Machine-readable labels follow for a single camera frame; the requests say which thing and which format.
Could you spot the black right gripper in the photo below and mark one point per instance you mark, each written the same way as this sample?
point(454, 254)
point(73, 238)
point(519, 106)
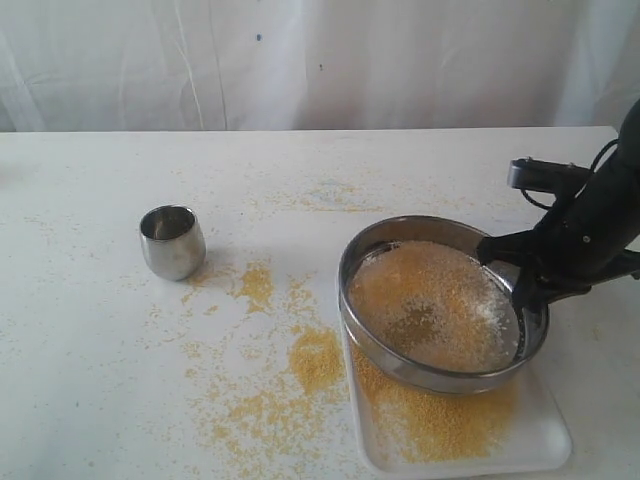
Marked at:
point(586, 246)

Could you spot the round metal sieve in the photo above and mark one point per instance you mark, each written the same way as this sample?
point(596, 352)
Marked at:
point(416, 301)

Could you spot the stainless steel cup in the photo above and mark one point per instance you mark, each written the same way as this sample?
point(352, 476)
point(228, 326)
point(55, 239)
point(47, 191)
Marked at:
point(172, 242)

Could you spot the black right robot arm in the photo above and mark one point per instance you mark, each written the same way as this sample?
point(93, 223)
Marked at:
point(614, 173)

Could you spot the white plastic tray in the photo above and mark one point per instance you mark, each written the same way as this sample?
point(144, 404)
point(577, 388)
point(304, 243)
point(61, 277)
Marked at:
point(404, 433)

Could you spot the white backdrop curtain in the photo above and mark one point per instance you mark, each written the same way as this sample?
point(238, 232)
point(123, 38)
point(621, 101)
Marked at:
point(284, 65)

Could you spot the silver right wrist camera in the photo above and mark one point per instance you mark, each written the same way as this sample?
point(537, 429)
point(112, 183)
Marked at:
point(546, 177)

